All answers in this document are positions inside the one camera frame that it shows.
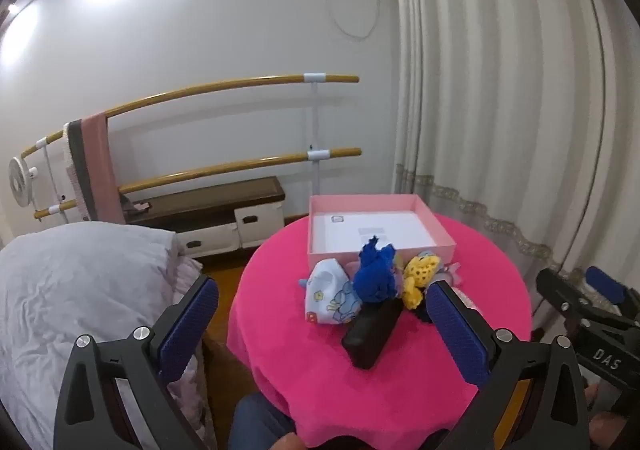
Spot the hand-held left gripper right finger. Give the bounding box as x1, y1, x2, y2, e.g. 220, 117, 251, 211
425, 280, 591, 450

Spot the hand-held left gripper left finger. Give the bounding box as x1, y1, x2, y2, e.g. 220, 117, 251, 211
52, 274, 221, 450

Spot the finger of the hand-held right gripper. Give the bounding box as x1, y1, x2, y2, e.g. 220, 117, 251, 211
536, 269, 591, 318
586, 266, 640, 318

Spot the yellow spotted sock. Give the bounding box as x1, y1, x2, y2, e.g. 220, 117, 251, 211
400, 252, 443, 311

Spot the black case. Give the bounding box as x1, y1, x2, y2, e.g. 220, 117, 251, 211
341, 300, 405, 371

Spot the blue knitted glove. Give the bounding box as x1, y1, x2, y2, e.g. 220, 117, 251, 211
352, 237, 401, 305

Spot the white cartoon print cloth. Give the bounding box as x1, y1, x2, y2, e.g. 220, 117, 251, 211
303, 257, 362, 327

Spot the pink cardboard box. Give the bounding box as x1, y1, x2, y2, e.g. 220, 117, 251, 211
306, 194, 457, 275

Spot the person's left hand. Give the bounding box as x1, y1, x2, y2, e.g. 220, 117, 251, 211
270, 432, 307, 450

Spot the person's leg in jeans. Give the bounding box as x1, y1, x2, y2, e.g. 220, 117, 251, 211
229, 392, 301, 450

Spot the white duvet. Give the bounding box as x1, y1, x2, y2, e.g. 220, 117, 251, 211
0, 221, 221, 450

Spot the pink tablecloth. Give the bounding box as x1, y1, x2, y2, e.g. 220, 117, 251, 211
226, 212, 533, 448

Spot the low bench with white drawers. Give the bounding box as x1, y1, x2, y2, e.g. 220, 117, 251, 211
120, 176, 287, 258

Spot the small pink grey object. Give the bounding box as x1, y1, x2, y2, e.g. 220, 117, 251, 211
120, 197, 153, 217

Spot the pink grey towel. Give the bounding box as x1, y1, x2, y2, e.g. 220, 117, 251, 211
63, 112, 126, 225

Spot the cream curtain with lace trim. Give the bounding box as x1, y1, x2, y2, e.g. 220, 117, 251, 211
392, 0, 640, 311

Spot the small white fan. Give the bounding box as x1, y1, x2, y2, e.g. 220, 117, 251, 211
7, 157, 40, 205

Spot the wooden ballet barre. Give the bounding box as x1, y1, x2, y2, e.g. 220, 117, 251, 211
20, 73, 363, 223

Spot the thin black cable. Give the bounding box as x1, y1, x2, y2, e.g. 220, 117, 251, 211
560, 0, 618, 275

